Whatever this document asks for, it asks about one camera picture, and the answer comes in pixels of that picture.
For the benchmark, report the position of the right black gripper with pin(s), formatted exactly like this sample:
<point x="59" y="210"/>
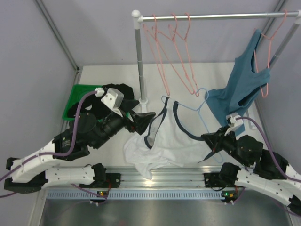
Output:
<point x="215" y="139"/>

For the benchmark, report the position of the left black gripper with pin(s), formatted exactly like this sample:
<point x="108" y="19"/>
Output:
<point x="129" y="121"/>

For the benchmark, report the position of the white navy-trimmed tank top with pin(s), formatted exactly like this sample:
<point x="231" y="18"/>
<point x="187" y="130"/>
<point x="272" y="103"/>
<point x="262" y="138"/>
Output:
<point x="165" y="142"/>

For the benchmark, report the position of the blue hanger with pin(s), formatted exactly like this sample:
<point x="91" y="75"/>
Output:
<point x="198" y="110"/>

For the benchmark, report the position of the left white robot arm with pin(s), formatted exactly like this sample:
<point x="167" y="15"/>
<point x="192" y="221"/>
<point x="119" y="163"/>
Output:
<point x="43" y="168"/>

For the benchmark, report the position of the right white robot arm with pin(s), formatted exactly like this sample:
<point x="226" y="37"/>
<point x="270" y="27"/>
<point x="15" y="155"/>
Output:
<point x="261" y="170"/>

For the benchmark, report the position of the pink hanger holding teal top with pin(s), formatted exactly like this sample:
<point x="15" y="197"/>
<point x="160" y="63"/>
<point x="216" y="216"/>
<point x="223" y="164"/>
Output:
<point x="270" y="39"/>

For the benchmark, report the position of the teal tank top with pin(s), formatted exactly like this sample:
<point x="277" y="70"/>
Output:
<point x="243" y="85"/>

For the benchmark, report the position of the black garment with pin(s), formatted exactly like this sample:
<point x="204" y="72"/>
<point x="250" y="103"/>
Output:
<point x="93" y="104"/>

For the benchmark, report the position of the green plastic bin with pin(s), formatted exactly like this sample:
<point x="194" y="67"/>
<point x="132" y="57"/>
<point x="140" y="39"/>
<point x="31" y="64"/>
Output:
<point x="77" y="92"/>

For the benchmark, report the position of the silver clothes rack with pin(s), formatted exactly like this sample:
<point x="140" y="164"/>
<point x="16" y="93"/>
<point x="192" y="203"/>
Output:
<point x="139" y="19"/>

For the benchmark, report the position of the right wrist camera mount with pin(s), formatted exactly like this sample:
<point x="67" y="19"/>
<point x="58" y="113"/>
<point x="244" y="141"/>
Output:
<point x="234" y="122"/>

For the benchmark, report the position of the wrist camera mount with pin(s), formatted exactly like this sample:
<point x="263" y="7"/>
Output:
<point x="234" y="122"/>
<point x="111" y="98"/>

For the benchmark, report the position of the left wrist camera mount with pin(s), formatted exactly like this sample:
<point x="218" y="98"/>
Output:
<point x="111" y="98"/>

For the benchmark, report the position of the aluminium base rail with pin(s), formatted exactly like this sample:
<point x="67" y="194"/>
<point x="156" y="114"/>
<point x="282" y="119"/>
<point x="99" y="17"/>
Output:
<point x="160" y="176"/>

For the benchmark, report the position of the perforated cable tray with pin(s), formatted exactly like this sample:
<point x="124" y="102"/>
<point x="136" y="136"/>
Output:
<point x="143" y="195"/>

